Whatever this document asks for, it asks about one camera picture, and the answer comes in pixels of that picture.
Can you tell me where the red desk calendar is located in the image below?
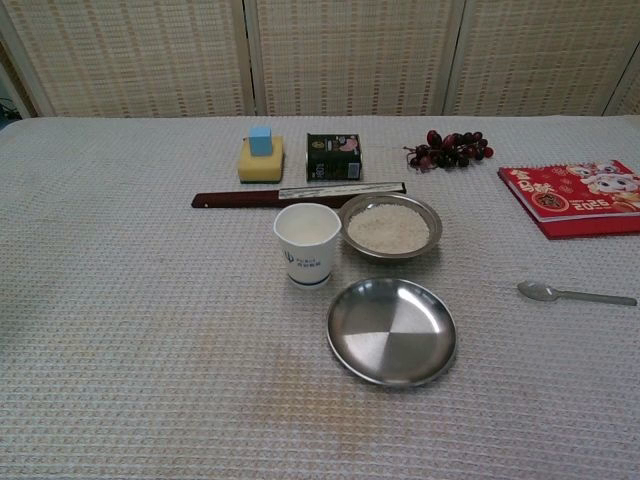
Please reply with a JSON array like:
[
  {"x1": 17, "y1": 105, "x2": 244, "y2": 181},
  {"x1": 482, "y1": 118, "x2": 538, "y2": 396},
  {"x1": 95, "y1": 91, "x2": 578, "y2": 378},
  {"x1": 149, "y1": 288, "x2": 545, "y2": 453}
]
[{"x1": 496, "y1": 159, "x2": 640, "y2": 240}]

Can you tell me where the dark green box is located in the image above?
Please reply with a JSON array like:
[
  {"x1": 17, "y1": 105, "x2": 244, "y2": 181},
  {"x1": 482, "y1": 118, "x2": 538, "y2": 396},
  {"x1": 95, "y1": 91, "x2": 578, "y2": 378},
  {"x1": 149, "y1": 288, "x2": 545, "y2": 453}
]
[{"x1": 305, "y1": 132, "x2": 362, "y2": 184}]

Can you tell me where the yellow sponge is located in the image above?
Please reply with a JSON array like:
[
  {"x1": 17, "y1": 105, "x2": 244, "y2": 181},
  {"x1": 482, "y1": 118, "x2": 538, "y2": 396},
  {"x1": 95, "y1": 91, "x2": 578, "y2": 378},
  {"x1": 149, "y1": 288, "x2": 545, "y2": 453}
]
[{"x1": 236, "y1": 135, "x2": 285, "y2": 185}]

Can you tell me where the metal spoon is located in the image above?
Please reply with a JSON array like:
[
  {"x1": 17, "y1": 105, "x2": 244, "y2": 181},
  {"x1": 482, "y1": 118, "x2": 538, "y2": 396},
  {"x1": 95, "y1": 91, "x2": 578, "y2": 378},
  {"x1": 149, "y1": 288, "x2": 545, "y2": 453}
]
[{"x1": 516, "y1": 280, "x2": 639, "y2": 307}]

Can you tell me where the woven screen panel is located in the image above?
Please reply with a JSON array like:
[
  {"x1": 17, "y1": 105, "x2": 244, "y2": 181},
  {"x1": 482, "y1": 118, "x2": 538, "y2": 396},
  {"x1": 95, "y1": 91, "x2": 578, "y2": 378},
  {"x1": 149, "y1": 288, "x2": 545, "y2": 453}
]
[
  {"x1": 449, "y1": 0, "x2": 640, "y2": 119},
  {"x1": 0, "y1": 0, "x2": 253, "y2": 119},
  {"x1": 248, "y1": 0, "x2": 464, "y2": 119},
  {"x1": 613, "y1": 69, "x2": 640, "y2": 118}
]

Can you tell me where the white paper cup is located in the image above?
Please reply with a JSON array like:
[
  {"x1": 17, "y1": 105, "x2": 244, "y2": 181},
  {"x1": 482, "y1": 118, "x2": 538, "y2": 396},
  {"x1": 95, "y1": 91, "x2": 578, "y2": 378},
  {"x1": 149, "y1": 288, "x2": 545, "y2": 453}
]
[{"x1": 272, "y1": 203, "x2": 343, "y2": 291}]

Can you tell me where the steel bowl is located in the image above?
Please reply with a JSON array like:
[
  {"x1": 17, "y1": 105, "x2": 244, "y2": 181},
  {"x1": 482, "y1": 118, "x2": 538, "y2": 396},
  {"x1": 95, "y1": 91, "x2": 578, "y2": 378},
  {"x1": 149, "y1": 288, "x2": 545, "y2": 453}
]
[{"x1": 337, "y1": 193, "x2": 444, "y2": 260}]

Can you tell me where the steel plate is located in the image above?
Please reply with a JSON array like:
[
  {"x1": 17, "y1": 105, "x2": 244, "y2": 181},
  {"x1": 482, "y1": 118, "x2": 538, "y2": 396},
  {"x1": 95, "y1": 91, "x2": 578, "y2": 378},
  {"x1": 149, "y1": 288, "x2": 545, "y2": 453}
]
[{"x1": 326, "y1": 277, "x2": 458, "y2": 389}]

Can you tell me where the light blue cube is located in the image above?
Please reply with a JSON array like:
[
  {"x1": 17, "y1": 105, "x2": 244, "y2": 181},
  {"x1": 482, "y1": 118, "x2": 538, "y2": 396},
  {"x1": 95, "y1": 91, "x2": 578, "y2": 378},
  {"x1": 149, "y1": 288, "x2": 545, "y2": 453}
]
[{"x1": 248, "y1": 126, "x2": 274, "y2": 157}]

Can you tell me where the dark red grape bunch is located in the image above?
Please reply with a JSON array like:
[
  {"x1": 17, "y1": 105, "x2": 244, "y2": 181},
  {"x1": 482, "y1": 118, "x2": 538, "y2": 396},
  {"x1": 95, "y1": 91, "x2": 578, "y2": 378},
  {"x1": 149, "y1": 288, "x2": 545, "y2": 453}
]
[{"x1": 402, "y1": 129, "x2": 495, "y2": 174}]

